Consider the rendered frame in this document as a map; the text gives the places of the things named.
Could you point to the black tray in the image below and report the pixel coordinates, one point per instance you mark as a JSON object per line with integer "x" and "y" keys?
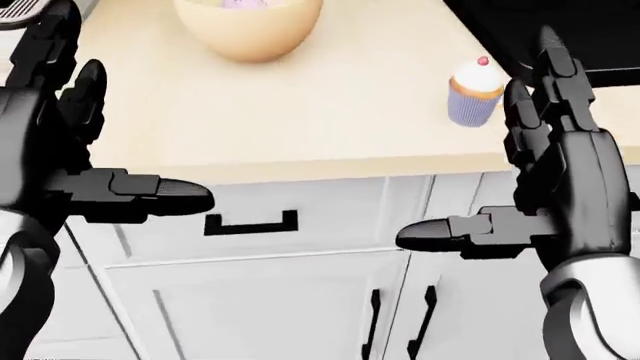
{"x": 550, "y": 22}

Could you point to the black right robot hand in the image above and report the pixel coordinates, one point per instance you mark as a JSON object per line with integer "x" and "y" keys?
{"x": 585, "y": 187}

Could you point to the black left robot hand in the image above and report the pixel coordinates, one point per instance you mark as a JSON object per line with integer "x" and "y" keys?
{"x": 30, "y": 150}

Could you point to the grey ribbed appliance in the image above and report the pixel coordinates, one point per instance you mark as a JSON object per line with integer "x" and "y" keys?
{"x": 17, "y": 9}

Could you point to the beige bowl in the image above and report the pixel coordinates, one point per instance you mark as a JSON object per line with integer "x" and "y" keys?
{"x": 247, "y": 26}

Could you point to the white cabinet drawer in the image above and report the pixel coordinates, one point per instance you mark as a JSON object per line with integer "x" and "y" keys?
{"x": 280, "y": 221}

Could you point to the white cabinet door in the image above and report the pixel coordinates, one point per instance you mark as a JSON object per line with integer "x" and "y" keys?
{"x": 250, "y": 307}
{"x": 460, "y": 307}

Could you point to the cupcake with white frosting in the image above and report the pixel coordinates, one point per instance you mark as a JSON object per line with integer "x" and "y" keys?
{"x": 474, "y": 95}

